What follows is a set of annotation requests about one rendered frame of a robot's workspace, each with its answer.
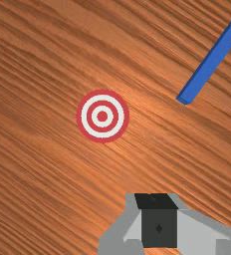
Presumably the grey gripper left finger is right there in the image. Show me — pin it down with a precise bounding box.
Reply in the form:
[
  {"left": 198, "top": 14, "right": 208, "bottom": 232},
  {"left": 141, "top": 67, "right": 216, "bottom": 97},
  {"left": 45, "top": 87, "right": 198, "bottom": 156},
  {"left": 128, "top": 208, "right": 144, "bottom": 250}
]
[{"left": 97, "top": 192, "right": 160, "bottom": 255}]

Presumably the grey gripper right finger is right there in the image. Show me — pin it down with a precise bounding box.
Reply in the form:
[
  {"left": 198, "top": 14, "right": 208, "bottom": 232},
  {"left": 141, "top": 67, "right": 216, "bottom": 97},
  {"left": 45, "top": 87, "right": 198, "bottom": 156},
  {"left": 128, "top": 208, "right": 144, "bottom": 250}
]
[{"left": 156, "top": 192, "right": 231, "bottom": 255}]

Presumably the long blue stick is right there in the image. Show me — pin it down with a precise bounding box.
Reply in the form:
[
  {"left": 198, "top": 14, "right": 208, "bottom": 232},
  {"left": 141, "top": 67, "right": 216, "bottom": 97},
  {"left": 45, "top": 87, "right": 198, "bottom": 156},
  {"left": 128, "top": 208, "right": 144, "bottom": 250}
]
[{"left": 175, "top": 5, "right": 231, "bottom": 107}]

